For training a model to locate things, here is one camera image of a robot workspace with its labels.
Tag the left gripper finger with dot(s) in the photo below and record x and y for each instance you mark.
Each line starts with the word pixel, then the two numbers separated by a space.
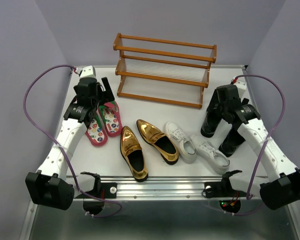
pixel 93 116
pixel 108 95

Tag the pink sandal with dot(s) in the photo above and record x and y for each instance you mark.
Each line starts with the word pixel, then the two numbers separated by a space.
pixel 95 133
pixel 111 118

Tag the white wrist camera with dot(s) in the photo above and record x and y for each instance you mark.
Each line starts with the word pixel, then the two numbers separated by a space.
pixel 241 87
pixel 88 72

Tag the pink sandal outer left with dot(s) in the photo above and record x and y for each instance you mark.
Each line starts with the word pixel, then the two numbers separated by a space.
pixel 95 133

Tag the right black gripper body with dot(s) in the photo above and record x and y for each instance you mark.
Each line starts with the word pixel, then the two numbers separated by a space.
pixel 223 110

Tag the white sneaker right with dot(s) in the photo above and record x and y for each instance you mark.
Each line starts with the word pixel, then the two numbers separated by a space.
pixel 214 157

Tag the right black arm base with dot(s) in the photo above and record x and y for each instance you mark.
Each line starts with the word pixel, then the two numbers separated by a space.
pixel 230 198

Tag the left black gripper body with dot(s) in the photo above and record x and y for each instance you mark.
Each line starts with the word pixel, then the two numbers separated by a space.
pixel 98 97

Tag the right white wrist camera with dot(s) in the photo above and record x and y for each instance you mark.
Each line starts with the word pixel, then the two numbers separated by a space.
pixel 241 87

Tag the gold loafer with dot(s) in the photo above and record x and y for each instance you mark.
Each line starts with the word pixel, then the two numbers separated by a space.
pixel 159 140
pixel 132 153

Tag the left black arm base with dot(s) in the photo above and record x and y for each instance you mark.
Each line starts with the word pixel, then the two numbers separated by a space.
pixel 92 184

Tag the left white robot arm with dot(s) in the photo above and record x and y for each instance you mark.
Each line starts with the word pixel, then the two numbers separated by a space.
pixel 49 186

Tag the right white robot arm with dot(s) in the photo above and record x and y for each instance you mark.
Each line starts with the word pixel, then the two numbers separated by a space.
pixel 283 186

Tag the pink sandal inner right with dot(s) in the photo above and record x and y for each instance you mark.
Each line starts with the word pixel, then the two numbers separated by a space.
pixel 111 118

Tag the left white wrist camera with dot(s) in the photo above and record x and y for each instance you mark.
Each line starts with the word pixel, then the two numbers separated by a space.
pixel 88 72

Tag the orange wooden shoe shelf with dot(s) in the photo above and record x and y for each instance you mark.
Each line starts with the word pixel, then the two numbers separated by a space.
pixel 170 61

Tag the white sneaker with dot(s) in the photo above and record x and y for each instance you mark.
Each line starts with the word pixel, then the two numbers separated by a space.
pixel 214 157
pixel 181 141

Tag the aluminium front rail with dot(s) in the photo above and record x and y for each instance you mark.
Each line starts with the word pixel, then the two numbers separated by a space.
pixel 164 188

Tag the white sneaker left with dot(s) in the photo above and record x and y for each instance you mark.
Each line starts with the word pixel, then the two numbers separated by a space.
pixel 181 141

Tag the black loafer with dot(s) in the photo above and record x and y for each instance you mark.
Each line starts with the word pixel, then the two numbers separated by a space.
pixel 231 143
pixel 211 120

